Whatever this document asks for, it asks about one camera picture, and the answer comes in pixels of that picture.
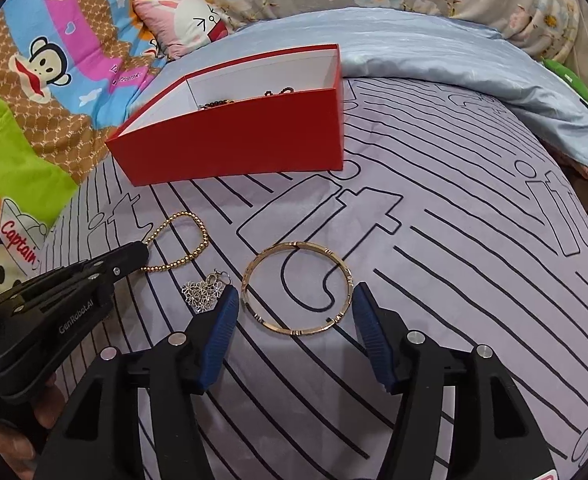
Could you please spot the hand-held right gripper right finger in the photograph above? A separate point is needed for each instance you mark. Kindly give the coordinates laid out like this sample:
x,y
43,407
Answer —
x,y
373,340

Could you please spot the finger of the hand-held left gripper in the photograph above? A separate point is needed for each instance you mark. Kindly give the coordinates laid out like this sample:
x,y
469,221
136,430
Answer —
x,y
119,260

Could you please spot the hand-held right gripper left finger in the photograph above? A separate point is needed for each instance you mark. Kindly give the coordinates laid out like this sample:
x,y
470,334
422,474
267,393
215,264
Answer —
x,y
219,335

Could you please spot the silver flower earring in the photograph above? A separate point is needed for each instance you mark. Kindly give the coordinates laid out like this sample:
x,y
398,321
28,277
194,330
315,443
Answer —
x,y
201,295

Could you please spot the gold bangle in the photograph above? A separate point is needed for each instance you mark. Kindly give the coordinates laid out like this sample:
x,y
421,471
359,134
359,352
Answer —
x,y
299,244

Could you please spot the red cardboard box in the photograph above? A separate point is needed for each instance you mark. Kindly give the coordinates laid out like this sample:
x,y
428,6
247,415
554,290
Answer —
x,y
249,135

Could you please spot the garnet bead strand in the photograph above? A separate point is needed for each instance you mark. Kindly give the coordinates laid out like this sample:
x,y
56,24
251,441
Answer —
x,y
286,90

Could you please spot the person's left hand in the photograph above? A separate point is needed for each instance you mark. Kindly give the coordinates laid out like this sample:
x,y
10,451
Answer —
x,y
9,442

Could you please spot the grey striped blanket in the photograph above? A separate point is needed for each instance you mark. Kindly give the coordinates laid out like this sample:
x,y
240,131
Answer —
x,y
423,260

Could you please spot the cartoon monkey blanket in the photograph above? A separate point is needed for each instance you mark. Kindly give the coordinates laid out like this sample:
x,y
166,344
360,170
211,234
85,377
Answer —
x,y
74,35

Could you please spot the pink rabbit pillow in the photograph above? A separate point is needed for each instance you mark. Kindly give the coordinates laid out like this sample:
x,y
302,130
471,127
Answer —
x,y
184,20

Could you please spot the light blue satin sheet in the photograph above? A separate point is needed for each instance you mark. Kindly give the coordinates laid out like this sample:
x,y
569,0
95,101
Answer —
x,y
423,45

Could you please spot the green plush item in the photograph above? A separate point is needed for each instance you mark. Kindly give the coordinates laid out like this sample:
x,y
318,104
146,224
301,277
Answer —
x,y
568,77

